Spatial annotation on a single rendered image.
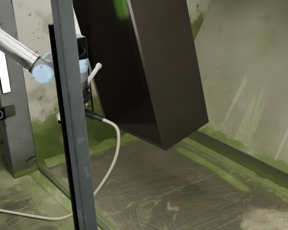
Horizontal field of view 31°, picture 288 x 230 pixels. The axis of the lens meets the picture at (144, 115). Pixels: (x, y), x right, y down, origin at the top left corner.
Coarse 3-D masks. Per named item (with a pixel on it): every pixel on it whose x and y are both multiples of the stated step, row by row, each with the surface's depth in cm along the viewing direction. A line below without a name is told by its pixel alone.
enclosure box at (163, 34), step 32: (96, 0) 309; (128, 0) 252; (160, 0) 262; (96, 32) 315; (128, 32) 330; (160, 32) 268; (128, 64) 337; (160, 64) 274; (192, 64) 288; (128, 96) 344; (160, 96) 279; (192, 96) 295; (128, 128) 324; (160, 128) 286; (192, 128) 302
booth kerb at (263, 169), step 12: (204, 132) 384; (204, 144) 387; (216, 144) 374; (228, 144) 363; (228, 156) 366; (240, 156) 354; (252, 156) 344; (252, 168) 347; (264, 168) 337; (276, 168) 327; (276, 180) 330
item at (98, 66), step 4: (96, 64) 300; (100, 64) 300; (96, 68) 297; (92, 72) 295; (96, 72) 297; (92, 76) 293; (88, 80) 291; (88, 84) 287; (88, 112) 275; (92, 112) 275; (56, 116) 272; (88, 116) 275; (92, 116) 274; (96, 116) 274; (100, 116) 274; (100, 120) 274; (60, 124) 272
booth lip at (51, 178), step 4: (40, 168) 374; (44, 172) 368; (48, 172) 367; (48, 176) 363; (52, 176) 362; (52, 180) 357; (56, 180) 356; (56, 184) 352; (60, 184) 350; (60, 188) 347; (64, 188) 345; (64, 192) 342; (68, 192) 340; (68, 196) 337; (96, 216) 311; (100, 220) 307; (100, 224) 304; (104, 224) 303; (104, 228) 299; (108, 228) 299
